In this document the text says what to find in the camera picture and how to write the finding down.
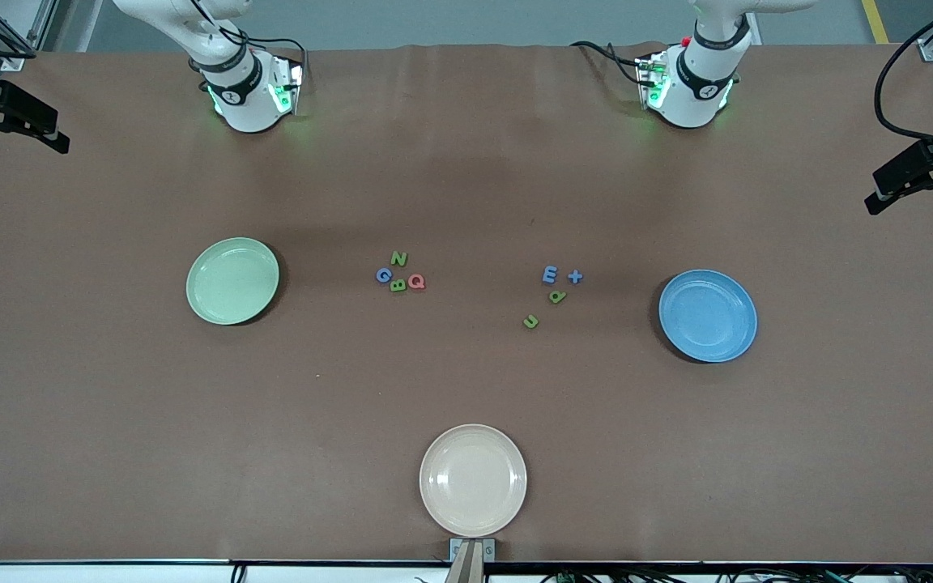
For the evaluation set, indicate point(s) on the green letter N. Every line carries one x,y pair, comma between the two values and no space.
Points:
399,259

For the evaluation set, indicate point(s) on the red letter Q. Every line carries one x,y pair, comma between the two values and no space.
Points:
411,282

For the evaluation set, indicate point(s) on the blue letter G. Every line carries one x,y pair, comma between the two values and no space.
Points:
378,276

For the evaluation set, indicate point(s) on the beige plate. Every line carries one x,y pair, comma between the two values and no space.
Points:
473,481

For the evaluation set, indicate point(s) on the brown table mat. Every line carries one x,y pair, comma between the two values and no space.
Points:
466,162

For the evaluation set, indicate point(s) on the green letter p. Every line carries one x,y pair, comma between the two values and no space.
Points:
557,297

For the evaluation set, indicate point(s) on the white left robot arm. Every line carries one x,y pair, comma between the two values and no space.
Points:
689,101

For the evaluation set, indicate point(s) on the blue three-pronged foam letter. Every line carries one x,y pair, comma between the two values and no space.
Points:
546,275

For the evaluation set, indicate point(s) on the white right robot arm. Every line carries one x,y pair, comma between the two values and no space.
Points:
244,105

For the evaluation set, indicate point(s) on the light green plate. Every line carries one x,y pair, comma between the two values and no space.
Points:
232,281

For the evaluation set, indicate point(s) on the blue plate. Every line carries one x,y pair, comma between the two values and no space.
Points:
708,316

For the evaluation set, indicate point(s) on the grey metal bracket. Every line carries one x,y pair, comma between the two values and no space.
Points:
489,551

